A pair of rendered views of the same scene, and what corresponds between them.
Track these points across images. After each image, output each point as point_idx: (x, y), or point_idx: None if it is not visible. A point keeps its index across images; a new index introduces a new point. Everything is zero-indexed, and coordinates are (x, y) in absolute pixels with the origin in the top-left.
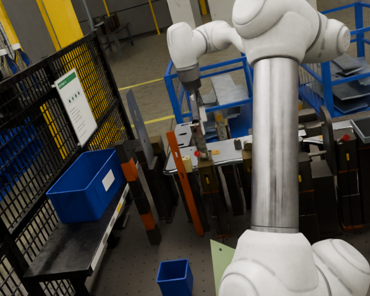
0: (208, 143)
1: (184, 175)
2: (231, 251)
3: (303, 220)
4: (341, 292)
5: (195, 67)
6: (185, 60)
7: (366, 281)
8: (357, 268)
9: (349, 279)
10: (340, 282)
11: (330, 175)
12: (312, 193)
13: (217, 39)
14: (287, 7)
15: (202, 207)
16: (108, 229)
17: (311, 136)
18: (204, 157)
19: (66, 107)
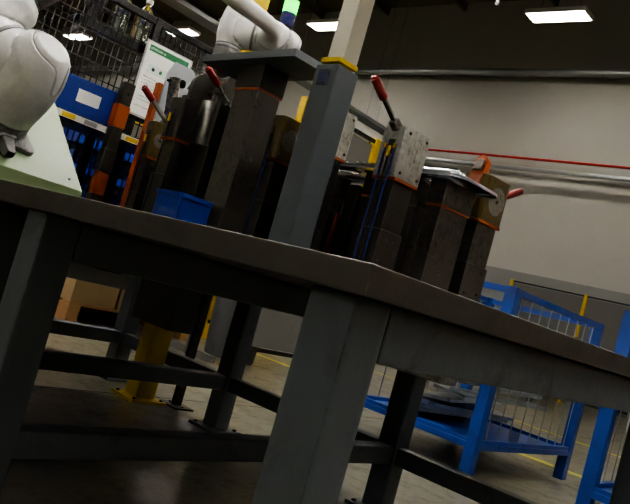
0: None
1: (143, 136)
2: (53, 115)
3: (153, 179)
4: (6, 38)
5: (226, 45)
6: (220, 32)
7: (29, 48)
8: (34, 36)
9: (19, 35)
10: (15, 37)
11: (206, 146)
12: (186, 165)
13: (261, 30)
14: None
15: None
16: None
17: (215, 92)
18: (161, 116)
19: (142, 66)
